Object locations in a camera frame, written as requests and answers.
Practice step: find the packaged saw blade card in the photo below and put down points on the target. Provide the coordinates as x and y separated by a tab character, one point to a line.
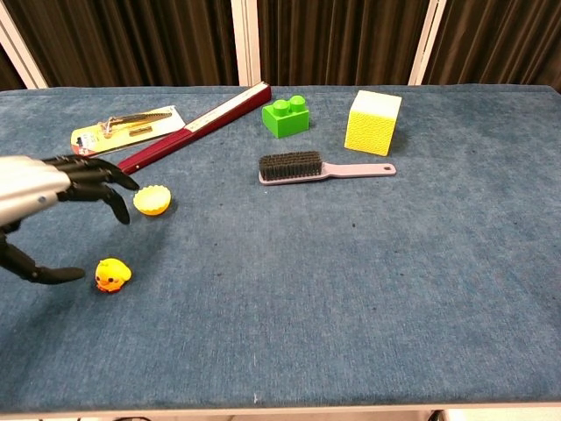
125	129

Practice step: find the pink brush black bristles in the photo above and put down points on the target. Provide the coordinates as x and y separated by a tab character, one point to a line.
307	169

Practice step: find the yellow fluted cup mould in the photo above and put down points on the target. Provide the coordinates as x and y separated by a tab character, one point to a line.
151	200

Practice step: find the yellow white cube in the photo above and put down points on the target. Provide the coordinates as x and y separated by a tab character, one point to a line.
371	125

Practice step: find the blue table cloth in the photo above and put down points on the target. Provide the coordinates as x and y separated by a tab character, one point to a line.
307	272

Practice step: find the dark red folded fan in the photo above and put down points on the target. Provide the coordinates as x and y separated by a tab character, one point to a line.
197	129

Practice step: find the yellow rubber duck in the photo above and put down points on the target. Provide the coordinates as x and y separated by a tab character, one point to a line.
111	274

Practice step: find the green building block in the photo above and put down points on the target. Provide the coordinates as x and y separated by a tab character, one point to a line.
285	117

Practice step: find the left robot hand black silver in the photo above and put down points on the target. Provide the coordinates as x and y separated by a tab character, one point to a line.
26	182

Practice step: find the white frame post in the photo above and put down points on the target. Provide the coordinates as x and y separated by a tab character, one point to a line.
245	41
427	41
17	48

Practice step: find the dark brown curtain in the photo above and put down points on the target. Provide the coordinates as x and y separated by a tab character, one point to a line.
342	39

